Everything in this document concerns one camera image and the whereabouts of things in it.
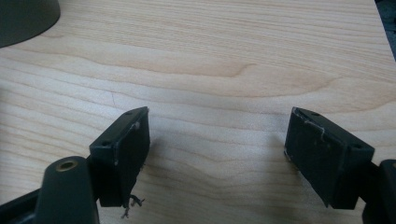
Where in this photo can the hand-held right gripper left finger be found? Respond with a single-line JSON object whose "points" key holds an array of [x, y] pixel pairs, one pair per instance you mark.
{"points": [[120, 158]]}

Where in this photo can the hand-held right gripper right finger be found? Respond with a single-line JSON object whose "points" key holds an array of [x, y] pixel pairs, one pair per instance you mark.
{"points": [[323, 155]]}

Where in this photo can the dark green round object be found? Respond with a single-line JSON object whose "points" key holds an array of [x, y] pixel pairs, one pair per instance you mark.
{"points": [[21, 18]]}

